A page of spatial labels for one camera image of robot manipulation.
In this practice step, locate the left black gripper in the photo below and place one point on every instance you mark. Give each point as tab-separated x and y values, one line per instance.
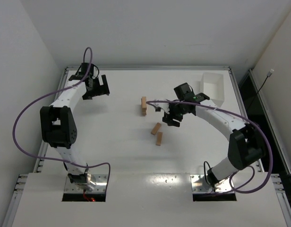
96	87

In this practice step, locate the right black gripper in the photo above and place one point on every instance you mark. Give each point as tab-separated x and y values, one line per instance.
172	116

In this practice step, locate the white plastic box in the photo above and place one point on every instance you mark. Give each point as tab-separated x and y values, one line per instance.
212	85

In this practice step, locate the wood block seven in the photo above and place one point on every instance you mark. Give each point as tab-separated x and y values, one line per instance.
143	102

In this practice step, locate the wood block three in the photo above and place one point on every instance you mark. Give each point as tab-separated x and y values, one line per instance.
155	129

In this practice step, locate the wood block four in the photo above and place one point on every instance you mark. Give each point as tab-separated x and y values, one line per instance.
159	138

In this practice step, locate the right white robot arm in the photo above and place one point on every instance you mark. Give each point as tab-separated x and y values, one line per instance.
246	145

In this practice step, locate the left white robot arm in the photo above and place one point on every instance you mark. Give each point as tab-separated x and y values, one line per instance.
58	125

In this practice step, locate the white front cover panel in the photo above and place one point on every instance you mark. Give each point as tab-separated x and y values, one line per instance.
143	200

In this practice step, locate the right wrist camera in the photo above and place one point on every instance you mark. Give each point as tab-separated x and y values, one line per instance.
162	107

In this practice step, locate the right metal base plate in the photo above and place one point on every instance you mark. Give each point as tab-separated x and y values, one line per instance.
200	186

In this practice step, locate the metal base plate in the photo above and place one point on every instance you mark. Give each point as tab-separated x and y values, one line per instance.
200	186
97	184

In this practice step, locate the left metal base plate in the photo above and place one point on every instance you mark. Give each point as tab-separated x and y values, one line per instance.
97	184

